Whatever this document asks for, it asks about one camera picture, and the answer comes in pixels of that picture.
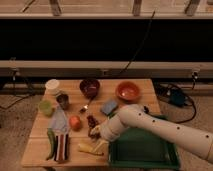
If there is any yellow corn cob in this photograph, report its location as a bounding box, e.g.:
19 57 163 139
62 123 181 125
78 143 103 156

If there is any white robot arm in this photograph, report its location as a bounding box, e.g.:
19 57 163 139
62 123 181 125
91 104 213 164

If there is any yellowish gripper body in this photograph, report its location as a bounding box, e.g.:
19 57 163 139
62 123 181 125
90 125 108 154

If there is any wooden table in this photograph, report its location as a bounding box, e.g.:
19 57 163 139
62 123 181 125
21 79 161 167

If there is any white cup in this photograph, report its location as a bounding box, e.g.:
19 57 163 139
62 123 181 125
45 79 60 95

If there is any orange red bowl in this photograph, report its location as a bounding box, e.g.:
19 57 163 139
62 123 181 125
115 81 140 101

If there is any dark maroon bowl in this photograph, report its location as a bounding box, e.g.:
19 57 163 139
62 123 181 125
79 78 100 99

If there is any white bottle with black cap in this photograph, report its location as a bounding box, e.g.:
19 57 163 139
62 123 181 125
143 106 149 114

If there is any blue sponge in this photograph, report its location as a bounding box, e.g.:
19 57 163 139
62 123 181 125
100 100 118 115

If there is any green plastic tray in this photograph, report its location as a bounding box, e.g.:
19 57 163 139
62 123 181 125
108 128 180 170

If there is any grey metal cup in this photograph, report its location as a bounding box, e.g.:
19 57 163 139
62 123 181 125
56 94 69 110

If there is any green chili pepper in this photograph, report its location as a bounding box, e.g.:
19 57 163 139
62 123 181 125
46 128 56 160

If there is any light green cup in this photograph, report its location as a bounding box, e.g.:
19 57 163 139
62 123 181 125
38 100 53 117

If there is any light blue cloth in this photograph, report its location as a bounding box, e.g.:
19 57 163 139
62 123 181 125
48 106 69 133

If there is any metal spoon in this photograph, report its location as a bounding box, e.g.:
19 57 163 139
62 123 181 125
79 98 94 113

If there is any black hanging cable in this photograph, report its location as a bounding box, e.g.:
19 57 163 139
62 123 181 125
117 9 157 77

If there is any dark red grape bunch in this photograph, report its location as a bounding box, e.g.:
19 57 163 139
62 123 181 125
87 115 100 139

